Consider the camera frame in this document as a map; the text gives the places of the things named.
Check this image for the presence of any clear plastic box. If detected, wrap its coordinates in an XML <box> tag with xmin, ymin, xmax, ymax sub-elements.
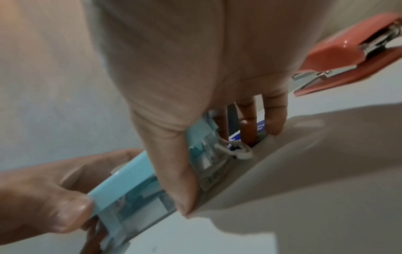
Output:
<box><xmin>81</xmin><ymin>111</ymin><xmax>268</xmax><ymax>254</ymax></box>

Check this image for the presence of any person's left hand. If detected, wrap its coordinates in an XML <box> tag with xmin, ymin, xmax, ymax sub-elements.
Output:
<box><xmin>0</xmin><ymin>148</ymin><xmax>146</xmax><ymax>254</ymax></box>

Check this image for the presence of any person's right hand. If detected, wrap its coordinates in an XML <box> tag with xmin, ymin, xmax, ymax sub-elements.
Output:
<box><xmin>91</xmin><ymin>0</ymin><xmax>334</xmax><ymax>215</ymax></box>

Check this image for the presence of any blue round sticker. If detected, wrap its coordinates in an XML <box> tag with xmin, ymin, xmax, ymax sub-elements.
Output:
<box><xmin>228</xmin><ymin>121</ymin><xmax>268</xmax><ymax>147</ymax></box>

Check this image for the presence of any coral pink stapler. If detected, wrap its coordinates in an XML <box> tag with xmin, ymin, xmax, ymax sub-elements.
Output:
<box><xmin>291</xmin><ymin>12</ymin><xmax>402</xmax><ymax>97</ymax></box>

